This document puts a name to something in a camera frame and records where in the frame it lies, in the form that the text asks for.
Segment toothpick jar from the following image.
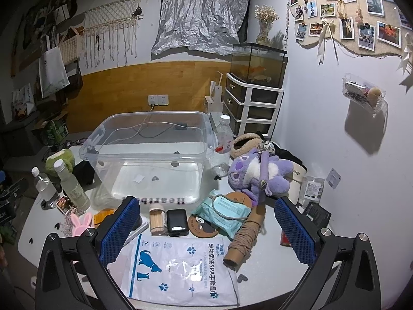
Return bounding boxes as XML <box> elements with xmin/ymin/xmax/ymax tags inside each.
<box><xmin>149</xmin><ymin>209</ymin><xmax>168</xmax><ymax>236</ymax></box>

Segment white cap toner bottle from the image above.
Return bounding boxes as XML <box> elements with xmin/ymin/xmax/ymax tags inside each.
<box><xmin>53</xmin><ymin>160</ymin><xmax>91</xmax><ymax>213</ymax></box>

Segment orange card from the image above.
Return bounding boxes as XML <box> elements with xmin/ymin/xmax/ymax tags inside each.
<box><xmin>95</xmin><ymin>208</ymin><xmax>117</xmax><ymax>226</ymax></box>

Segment pink bunny ornament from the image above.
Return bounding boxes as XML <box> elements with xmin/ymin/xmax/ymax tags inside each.
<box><xmin>71</xmin><ymin>213</ymin><xmax>97</xmax><ymax>237</ymax></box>

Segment white drawer unit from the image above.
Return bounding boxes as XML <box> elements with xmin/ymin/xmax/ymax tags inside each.
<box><xmin>224</xmin><ymin>73</ymin><xmax>285</xmax><ymax>136</ymax></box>

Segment beige fuzzy slipper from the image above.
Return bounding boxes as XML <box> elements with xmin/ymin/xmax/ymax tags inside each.
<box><xmin>231</xmin><ymin>132</ymin><xmax>269</xmax><ymax>161</ymax></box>

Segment small photo card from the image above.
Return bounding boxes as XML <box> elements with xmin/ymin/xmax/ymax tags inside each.
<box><xmin>55</xmin><ymin>197</ymin><xmax>77</xmax><ymax>216</ymax></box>

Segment white acrylic stand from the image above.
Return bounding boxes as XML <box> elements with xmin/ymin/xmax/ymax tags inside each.
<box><xmin>205</xmin><ymin>71</ymin><xmax>227</xmax><ymax>127</ymax></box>

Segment glass fish tank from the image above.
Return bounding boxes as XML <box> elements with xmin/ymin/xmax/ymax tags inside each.
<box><xmin>230</xmin><ymin>43</ymin><xmax>288</xmax><ymax>88</ymax></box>

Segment small clear bottle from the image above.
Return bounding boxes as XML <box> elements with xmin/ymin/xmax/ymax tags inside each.
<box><xmin>31</xmin><ymin>167</ymin><xmax>60</xmax><ymax>209</ymax></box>

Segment printed paper bag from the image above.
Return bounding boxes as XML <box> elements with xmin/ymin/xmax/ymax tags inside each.
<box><xmin>12</xmin><ymin>84</ymin><xmax>37</xmax><ymax>121</ymax></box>

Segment black cloth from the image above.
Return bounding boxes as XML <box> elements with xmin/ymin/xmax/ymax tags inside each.
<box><xmin>274</xmin><ymin>147</ymin><xmax>304</xmax><ymax>170</ymax></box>

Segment dark wall poster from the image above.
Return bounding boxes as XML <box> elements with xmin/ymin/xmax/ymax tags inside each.
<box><xmin>13</xmin><ymin>0</ymin><xmax>85</xmax><ymax>75</ymax></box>

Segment clear jar with label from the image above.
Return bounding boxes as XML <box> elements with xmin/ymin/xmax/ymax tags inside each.
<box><xmin>298</xmin><ymin>176</ymin><xmax>325</xmax><ymax>209</ymax></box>

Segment purple plush toy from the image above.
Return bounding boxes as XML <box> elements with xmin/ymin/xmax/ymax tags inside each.
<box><xmin>227</xmin><ymin>147</ymin><xmax>291</xmax><ymax>208</ymax></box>

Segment silver foil sheet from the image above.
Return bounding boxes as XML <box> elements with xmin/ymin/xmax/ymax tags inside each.
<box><xmin>152</xmin><ymin>0</ymin><xmax>254</xmax><ymax>56</ymax></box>

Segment black card box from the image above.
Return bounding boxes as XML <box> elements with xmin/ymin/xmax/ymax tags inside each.
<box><xmin>301</xmin><ymin>202</ymin><xmax>332</xmax><ymax>229</ymax></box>

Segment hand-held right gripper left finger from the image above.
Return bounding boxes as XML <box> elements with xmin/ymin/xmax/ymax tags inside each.
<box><xmin>35</xmin><ymin>196</ymin><xmax>142</xmax><ymax>310</ymax></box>

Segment small black case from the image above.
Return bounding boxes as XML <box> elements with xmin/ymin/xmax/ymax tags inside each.
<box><xmin>166</xmin><ymin>209</ymin><xmax>189</xmax><ymax>237</ymax></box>

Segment panda print cork coaster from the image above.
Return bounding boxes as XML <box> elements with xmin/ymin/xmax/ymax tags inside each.
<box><xmin>187</xmin><ymin>211</ymin><xmax>224</xmax><ymax>238</ymax></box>

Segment vase of dried flowers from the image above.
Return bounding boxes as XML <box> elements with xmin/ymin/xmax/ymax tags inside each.
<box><xmin>255</xmin><ymin>5</ymin><xmax>280</xmax><ymax>44</ymax></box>

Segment brown round coaster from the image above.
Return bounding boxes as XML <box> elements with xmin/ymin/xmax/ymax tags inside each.
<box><xmin>224</xmin><ymin>192</ymin><xmax>256</xmax><ymax>214</ymax></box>

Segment burlap photo board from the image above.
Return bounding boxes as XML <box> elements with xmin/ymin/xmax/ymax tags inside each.
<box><xmin>289</xmin><ymin>0</ymin><xmax>413</xmax><ymax>65</ymax></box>

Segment white tote bag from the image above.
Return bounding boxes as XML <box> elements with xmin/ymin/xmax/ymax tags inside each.
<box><xmin>39</xmin><ymin>34</ymin><xmax>71</xmax><ymax>99</ymax></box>

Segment white pet wipes packet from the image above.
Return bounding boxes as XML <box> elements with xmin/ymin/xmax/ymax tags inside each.
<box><xmin>106</xmin><ymin>232</ymin><xmax>241</xmax><ymax>307</ymax></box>

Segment white cup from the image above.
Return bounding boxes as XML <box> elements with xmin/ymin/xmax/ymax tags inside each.
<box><xmin>287</xmin><ymin>161</ymin><xmax>309</xmax><ymax>205</ymax></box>

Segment clear wall organizer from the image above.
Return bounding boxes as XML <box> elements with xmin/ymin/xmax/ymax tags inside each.
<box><xmin>342</xmin><ymin>73</ymin><xmax>388</xmax><ymax>116</ymax></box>

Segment clear red label water bottle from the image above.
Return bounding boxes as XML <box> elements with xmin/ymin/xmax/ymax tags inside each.
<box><xmin>211</xmin><ymin>114</ymin><xmax>235</xmax><ymax>178</ymax></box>

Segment green box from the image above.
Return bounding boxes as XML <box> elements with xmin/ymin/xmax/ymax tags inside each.
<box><xmin>43</xmin><ymin>119</ymin><xmax>69</xmax><ymax>146</ymax></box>

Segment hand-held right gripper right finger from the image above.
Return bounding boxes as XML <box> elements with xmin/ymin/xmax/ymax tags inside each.
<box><xmin>275</xmin><ymin>196</ymin><xmax>381</xmax><ymax>310</ymax></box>

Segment green frog plush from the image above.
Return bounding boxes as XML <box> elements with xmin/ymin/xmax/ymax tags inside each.
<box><xmin>45</xmin><ymin>149</ymin><xmax>76</xmax><ymax>175</ymax></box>

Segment macrame wall hanging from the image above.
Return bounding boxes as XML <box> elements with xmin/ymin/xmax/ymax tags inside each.
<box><xmin>69</xmin><ymin>0</ymin><xmax>143</xmax><ymax>69</ymax></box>

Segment clear adhesive wall hook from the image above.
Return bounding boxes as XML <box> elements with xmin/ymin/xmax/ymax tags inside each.
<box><xmin>326</xmin><ymin>169</ymin><xmax>342</xmax><ymax>190</ymax></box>

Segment clear plastic storage container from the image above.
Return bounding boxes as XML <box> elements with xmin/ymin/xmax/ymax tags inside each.
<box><xmin>79</xmin><ymin>111</ymin><xmax>217</xmax><ymax>205</ymax></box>

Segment white wall outlet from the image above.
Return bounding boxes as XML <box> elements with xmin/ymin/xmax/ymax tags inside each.
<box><xmin>148</xmin><ymin>94</ymin><xmax>169</xmax><ymax>107</ymax></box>

